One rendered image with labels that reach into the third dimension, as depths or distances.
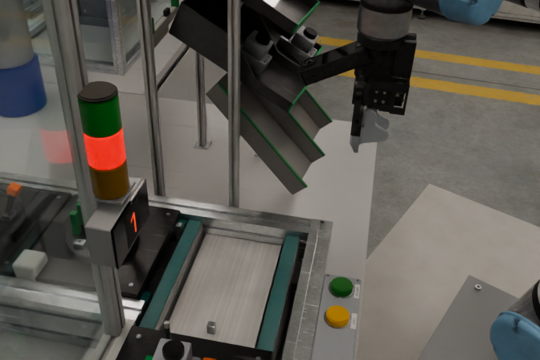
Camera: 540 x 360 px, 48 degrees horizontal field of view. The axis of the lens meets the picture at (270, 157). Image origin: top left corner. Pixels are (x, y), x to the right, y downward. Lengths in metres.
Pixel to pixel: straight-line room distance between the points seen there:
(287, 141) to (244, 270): 0.31
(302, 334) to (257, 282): 0.18
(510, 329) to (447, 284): 0.47
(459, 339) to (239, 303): 0.39
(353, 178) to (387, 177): 1.51
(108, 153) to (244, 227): 0.52
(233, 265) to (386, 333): 0.32
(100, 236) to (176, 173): 0.74
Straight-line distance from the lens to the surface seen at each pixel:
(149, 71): 1.20
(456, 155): 3.35
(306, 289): 1.13
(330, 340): 1.06
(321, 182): 1.54
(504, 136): 3.63
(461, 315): 1.15
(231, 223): 1.26
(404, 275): 1.33
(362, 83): 0.92
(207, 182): 1.53
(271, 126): 1.33
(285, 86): 1.23
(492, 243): 1.47
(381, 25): 0.88
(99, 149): 0.80
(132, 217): 0.88
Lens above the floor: 1.78
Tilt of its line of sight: 35 degrees down
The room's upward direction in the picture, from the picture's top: 2 degrees clockwise
